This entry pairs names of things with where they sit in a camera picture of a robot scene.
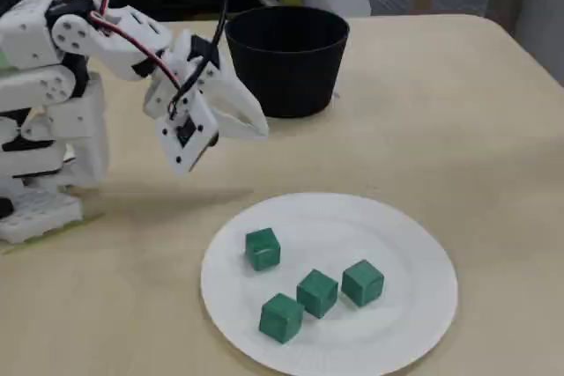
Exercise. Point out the green cube block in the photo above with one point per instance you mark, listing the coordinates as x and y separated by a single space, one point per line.
262 250
281 318
362 283
317 294

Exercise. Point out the black pot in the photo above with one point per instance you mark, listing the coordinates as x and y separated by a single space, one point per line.
286 72

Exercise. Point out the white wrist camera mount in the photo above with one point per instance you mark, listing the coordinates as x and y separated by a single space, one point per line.
176 160

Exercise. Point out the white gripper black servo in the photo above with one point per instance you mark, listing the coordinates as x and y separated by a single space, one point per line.
230 105

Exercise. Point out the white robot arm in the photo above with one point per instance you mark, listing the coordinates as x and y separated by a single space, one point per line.
26 28

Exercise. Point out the green tape strip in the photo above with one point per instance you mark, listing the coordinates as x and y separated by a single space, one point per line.
93 217

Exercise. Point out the white perforated base plate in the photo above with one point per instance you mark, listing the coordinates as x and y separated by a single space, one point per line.
35 217

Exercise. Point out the white paper plate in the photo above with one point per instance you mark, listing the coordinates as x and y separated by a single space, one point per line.
374 341

